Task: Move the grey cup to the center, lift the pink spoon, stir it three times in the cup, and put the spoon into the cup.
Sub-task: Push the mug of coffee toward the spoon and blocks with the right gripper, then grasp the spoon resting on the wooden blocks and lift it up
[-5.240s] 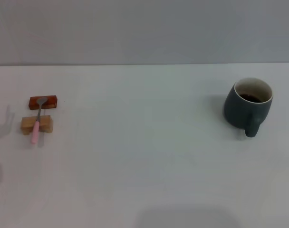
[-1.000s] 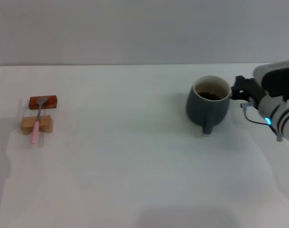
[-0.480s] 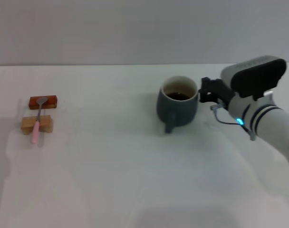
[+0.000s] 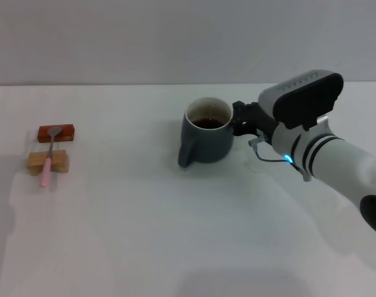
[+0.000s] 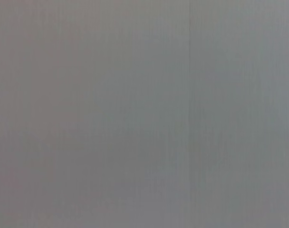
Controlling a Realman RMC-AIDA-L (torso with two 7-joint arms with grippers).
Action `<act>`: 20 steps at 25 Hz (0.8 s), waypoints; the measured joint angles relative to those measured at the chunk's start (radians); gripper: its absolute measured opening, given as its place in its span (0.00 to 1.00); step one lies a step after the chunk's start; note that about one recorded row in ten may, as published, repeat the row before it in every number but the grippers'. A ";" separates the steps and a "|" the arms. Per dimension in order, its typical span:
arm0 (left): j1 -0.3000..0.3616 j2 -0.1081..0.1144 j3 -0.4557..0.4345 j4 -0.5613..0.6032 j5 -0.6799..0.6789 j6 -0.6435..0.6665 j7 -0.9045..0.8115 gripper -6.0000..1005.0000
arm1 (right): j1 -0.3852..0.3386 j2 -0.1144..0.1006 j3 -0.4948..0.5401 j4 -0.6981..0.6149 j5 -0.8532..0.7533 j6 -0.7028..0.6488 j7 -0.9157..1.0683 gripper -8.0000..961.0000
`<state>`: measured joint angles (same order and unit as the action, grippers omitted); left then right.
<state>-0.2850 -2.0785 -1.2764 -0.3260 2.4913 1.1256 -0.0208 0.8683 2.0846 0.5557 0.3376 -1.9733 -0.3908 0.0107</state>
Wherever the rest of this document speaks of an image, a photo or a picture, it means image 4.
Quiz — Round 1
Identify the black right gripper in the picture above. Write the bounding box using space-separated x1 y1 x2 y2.
232 100 280 145

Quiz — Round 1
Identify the dark grey ceramic mug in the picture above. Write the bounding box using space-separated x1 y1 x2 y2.
177 97 234 168

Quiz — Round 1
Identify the pink handled metal spoon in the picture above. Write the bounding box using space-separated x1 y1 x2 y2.
40 126 64 187

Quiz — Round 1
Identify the light wooden spoon rest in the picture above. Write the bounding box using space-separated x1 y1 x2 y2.
27 149 70 177

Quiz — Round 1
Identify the dark coffee liquid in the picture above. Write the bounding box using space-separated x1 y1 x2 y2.
192 117 228 129

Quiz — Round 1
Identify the red-brown wooden block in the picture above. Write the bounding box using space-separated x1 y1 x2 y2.
37 124 76 144

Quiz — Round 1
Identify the grey right wrist cable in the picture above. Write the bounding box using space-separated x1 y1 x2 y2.
248 135 311 182

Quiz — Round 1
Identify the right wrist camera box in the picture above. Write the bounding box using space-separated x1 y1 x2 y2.
258 70 344 132

